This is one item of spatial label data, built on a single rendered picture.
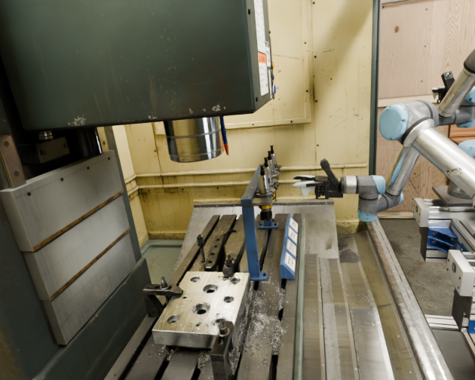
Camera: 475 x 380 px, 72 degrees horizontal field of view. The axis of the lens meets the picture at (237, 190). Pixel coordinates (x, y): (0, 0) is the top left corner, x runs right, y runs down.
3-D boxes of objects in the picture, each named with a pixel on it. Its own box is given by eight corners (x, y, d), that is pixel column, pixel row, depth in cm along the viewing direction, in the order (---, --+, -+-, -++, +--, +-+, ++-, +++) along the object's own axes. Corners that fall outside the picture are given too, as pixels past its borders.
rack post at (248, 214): (268, 273, 127) (262, 202, 117) (267, 281, 122) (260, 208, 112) (243, 272, 129) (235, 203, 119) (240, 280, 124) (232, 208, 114)
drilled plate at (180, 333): (251, 285, 114) (249, 272, 112) (233, 350, 87) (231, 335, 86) (189, 283, 119) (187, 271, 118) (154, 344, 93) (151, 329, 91)
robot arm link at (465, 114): (445, 127, 165) (447, 105, 162) (467, 125, 165) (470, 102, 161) (455, 130, 158) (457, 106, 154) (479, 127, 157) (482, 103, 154)
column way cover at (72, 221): (141, 264, 144) (114, 149, 127) (67, 348, 100) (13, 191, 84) (130, 264, 145) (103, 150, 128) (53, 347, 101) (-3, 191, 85)
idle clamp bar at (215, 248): (226, 248, 149) (225, 235, 147) (217, 282, 125) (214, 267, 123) (216, 248, 150) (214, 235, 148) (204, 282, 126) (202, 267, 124)
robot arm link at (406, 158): (429, 91, 120) (383, 195, 149) (409, 95, 115) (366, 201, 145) (458, 103, 112) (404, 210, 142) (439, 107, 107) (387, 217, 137)
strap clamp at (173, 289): (188, 312, 110) (181, 274, 105) (185, 319, 107) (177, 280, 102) (152, 310, 113) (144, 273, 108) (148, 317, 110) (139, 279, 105)
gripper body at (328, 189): (314, 199, 135) (344, 199, 132) (314, 179, 132) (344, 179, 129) (313, 193, 142) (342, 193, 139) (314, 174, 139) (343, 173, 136)
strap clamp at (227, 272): (240, 277, 126) (237, 243, 121) (234, 300, 113) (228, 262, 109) (232, 277, 126) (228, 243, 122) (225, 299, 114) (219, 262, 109)
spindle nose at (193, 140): (173, 153, 103) (167, 114, 99) (224, 147, 103) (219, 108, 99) (164, 166, 88) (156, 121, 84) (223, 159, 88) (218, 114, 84)
